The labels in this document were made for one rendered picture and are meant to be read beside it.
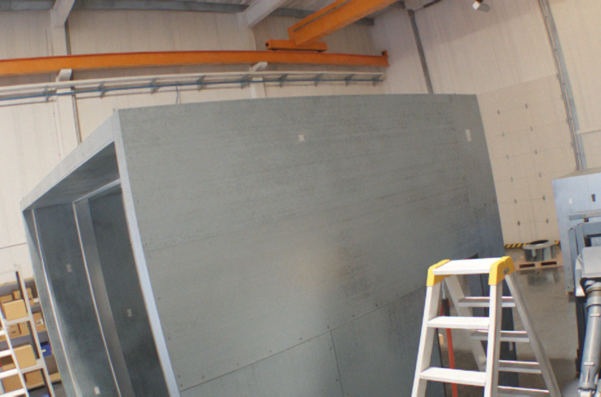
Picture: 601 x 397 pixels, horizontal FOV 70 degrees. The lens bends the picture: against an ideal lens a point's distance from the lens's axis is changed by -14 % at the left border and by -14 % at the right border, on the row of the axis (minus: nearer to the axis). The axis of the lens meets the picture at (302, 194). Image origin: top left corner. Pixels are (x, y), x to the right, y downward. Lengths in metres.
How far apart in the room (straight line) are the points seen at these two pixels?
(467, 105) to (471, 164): 0.43
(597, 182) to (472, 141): 5.26
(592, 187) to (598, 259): 5.08
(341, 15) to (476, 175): 9.25
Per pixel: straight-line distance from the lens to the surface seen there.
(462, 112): 3.47
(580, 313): 4.25
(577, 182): 8.68
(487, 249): 3.52
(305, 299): 2.28
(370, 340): 2.59
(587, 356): 3.33
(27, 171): 10.42
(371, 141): 2.65
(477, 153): 3.53
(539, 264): 11.60
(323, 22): 12.76
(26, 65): 10.49
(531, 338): 2.40
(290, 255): 2.22
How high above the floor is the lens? 2.77
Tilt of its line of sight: 1 degrees down
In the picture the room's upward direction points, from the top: 11 degrees counter-clockwise
